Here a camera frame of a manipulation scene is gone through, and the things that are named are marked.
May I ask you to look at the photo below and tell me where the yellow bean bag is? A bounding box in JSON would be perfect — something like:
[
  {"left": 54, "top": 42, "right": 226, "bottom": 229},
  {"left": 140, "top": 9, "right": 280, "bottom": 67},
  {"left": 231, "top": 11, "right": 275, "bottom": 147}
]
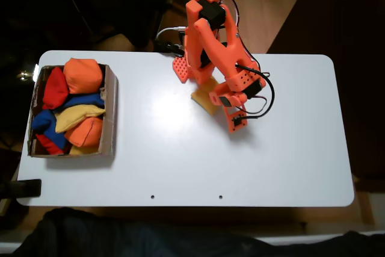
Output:
[
  {"left": 191, "top": 75, "right": 225, "bottom": 116},
  {"left": 68, "top": 144, "right": 100, "bottom": 156},
  {"left": 55, "top": 104, "right": 106, "bottom": 134}
]

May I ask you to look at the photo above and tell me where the brown cardboard box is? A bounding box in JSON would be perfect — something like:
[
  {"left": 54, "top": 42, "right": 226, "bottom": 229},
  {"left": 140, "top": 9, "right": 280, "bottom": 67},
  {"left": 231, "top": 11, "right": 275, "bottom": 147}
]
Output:
[{"left": 27, "top": 64, "right": 119, "bottom": 158}]

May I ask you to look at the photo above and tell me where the orange bean bag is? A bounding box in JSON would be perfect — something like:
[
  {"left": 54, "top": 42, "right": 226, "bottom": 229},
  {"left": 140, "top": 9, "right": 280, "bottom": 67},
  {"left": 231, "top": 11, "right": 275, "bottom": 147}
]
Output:
[
  {"left": 63, "top": 57, "right": 103, "bottom": 94},
  {"left": 64, "top": 116, "right": 105, "bottom": 148}
]

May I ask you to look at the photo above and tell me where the red bean bag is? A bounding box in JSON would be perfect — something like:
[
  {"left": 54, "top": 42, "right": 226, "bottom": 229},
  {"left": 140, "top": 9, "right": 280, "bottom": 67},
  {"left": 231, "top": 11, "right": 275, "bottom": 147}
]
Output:
[
  {"left": 42, "top": 66, "right": 70, "bottom": 110},
  {"left": 35, "top": 132, "right": 66, "bottom": 156}
]

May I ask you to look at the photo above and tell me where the black power plug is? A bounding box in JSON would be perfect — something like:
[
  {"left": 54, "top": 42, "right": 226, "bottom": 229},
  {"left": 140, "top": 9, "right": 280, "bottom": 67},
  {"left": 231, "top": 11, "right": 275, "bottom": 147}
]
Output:
[{"left": 155, "top": 40, "right": 185, "bottom": 57}]

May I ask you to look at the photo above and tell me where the person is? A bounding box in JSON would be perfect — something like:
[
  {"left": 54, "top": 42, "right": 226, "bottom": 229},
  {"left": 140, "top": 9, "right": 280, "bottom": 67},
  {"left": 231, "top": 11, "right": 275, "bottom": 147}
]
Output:
[{"left": 11, "top": 207, "right": 385, "bottom": 257}]

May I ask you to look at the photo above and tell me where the black clamp stand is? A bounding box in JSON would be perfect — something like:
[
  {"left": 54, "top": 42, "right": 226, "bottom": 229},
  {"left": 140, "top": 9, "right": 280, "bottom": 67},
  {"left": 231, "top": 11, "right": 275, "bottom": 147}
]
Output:
[{"left": 0, "top": 178, "right": 42, "bottom": 200}]

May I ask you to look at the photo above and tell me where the orange camera mount plate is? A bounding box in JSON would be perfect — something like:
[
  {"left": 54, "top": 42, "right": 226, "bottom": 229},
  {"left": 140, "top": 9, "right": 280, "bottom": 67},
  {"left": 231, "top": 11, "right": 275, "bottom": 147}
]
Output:
[{"left": 222, "top": 105, "right": 248, "bottom": 134}]

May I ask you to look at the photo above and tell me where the white usb cable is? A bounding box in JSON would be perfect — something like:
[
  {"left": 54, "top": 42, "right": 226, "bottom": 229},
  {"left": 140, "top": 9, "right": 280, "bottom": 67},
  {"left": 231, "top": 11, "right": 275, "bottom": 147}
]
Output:
[{"left": 155, "top": 26, "right": 187, "bottom": 41}]

